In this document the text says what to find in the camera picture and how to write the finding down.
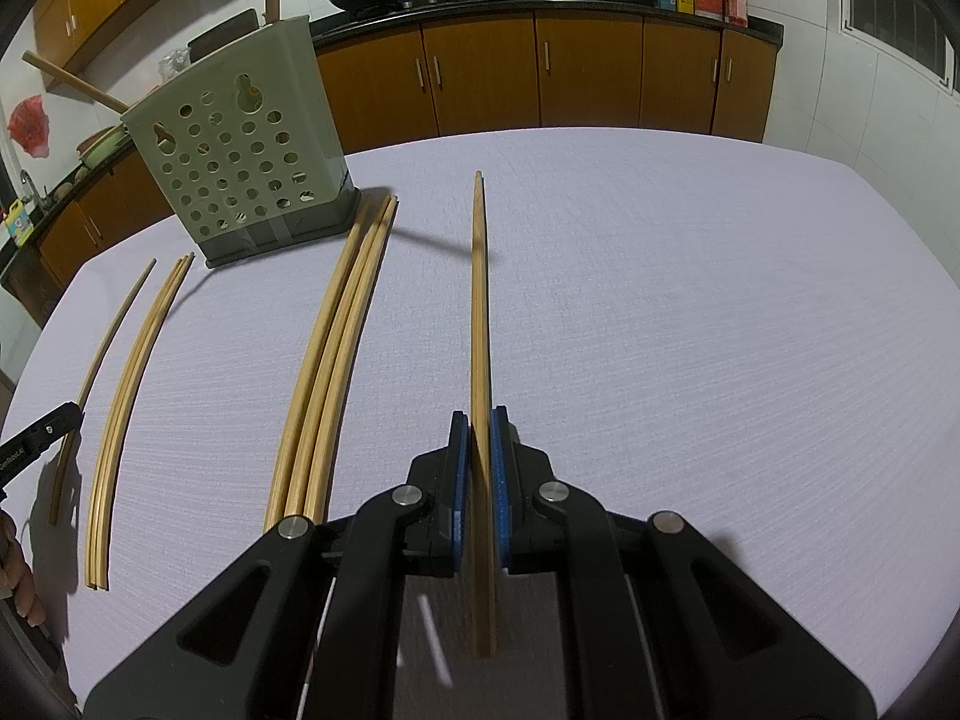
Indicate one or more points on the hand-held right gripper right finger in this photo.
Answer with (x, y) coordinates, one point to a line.
(501, 495)

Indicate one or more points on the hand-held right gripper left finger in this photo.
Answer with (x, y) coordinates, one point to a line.
(457, 495)

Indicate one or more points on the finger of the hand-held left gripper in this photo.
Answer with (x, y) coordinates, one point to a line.
(37, 439)

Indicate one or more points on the grey perforated utensil holder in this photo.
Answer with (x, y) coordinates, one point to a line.
(300, 90)

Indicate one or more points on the person's left hand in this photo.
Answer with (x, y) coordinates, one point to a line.
(19, 577)

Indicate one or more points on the yellow detergent bottle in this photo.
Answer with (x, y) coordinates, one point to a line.
(19, 223)

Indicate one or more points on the metal faucet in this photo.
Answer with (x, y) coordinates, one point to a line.
(28, 184)

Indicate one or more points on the green basin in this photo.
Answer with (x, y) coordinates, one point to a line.
(105, 150)

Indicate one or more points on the hanging red plastic bag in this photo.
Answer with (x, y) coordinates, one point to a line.
(30, 124)

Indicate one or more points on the clear plastic bag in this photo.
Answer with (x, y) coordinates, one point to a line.
(176, 65)

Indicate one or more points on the wooden base cabinet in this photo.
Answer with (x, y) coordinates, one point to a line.
(592, 75)

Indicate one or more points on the dark cutting board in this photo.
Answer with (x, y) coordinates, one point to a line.
(225, 34)

